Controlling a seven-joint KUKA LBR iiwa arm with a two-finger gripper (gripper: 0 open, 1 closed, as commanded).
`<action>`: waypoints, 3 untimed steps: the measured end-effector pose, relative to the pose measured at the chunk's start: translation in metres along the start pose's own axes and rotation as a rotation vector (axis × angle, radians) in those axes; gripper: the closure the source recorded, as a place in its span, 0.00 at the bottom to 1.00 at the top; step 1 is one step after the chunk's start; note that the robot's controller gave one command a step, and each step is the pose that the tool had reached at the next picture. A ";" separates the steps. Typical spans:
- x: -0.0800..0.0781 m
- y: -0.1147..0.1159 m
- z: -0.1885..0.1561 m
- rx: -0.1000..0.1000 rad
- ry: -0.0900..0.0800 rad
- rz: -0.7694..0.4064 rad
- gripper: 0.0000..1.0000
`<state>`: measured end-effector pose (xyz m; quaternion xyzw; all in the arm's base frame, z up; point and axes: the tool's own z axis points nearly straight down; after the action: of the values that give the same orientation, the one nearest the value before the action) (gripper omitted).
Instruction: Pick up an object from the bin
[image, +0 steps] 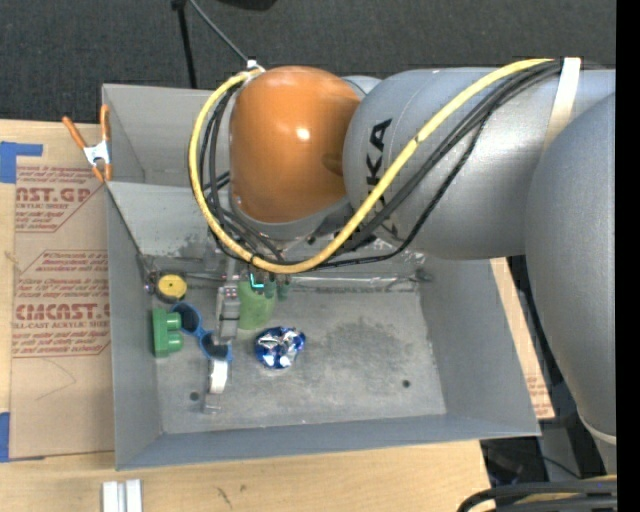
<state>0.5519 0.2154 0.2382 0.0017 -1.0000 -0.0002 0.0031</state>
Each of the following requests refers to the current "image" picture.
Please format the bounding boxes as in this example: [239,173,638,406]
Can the pale green cup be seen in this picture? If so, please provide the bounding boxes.
[237,279,277,332]

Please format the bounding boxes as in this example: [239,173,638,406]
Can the yellow round disc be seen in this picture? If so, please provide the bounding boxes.
[156,273,189,304]

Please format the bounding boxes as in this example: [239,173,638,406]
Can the grey metal bin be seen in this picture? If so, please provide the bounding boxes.
[101,83,543,472]

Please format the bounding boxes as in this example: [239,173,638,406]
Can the green toy building block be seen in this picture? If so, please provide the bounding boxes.
[151,307,185,359]

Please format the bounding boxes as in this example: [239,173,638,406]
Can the blue sunglasses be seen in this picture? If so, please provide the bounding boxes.
[171,301,234,363]

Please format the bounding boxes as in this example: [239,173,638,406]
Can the brown cardboard board red print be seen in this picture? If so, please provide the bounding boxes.
[0,118,557,462]

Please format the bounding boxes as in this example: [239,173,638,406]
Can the blue and white crumpled packet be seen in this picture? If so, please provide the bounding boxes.
[253,325,307,371]

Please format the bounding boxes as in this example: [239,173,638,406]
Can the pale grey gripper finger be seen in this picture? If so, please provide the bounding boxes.
[216,285,242,347]

